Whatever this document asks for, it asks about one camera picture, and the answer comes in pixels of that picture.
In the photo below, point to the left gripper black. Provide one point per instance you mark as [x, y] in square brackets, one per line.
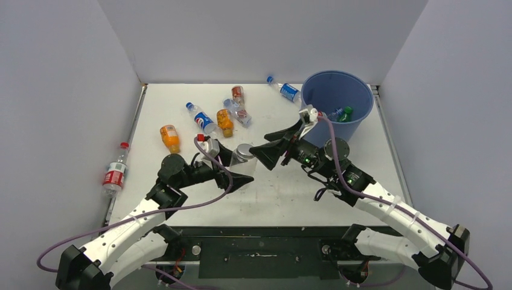
[221, 179]

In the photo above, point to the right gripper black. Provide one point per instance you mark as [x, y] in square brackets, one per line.
[269, 154]

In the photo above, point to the clear bottle silver cap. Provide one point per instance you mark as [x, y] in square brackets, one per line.
[242, 161]

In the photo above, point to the crushed blue label bottle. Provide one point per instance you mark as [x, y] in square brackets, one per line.
[335, 115]

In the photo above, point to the blue plastic bin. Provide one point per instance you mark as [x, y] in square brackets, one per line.
[330, 90]

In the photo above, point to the green plastic bottle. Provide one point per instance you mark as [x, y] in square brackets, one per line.
[346, 114]

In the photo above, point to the red cap red label bottle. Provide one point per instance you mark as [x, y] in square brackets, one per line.
[115, 174]

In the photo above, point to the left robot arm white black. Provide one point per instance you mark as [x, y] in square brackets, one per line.
[141, 236]

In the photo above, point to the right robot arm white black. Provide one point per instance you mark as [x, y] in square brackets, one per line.
[432, 248]

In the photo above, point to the crushed clear bottle blue cap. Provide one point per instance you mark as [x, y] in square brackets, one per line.
[237, 112]

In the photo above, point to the orange juice bottle gold cap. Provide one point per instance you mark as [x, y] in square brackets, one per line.
[224, 122]

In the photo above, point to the far blue label bottle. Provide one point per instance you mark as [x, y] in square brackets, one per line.
[285, 89]

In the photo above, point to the pepsi bottle blue label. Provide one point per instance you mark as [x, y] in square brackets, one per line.
[206, 124]

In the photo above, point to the red label small bottle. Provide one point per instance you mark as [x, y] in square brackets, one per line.
[238, 96]

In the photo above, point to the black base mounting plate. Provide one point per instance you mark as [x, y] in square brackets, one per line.
[263, 252]

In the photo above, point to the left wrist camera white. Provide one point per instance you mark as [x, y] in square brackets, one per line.
[209, 145]

